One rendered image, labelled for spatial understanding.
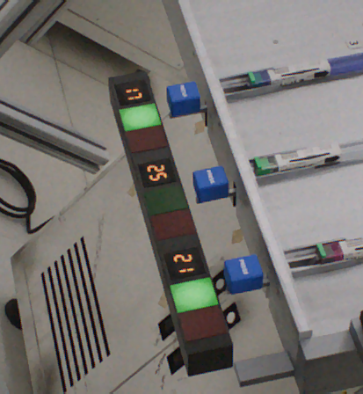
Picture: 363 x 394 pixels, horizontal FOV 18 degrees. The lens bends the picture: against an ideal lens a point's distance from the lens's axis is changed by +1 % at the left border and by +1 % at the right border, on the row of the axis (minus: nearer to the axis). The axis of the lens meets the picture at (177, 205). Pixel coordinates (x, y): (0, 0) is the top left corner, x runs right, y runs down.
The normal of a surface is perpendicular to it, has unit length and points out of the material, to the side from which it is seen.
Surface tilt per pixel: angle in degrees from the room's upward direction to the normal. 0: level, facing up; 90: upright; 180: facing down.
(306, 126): 44
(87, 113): 0
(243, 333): 90
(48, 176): 0
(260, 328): 90
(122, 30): 90
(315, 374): 90
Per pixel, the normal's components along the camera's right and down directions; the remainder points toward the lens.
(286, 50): -0.02, -0.63
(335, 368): 0.23, 0.75
